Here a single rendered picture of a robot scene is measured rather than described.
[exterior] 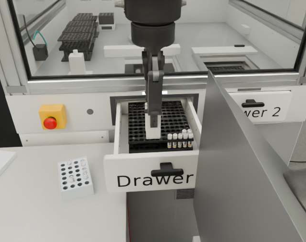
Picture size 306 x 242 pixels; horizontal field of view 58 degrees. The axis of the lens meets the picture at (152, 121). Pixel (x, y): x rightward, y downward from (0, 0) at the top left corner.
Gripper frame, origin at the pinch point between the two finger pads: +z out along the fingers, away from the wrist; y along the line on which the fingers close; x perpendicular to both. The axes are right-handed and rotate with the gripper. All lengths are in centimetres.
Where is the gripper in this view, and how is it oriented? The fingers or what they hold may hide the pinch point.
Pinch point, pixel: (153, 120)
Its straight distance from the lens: 57.5
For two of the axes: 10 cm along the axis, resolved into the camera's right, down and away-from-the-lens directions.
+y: 0.8, 5.5, -8.3
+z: 0.0, 8.4, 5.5
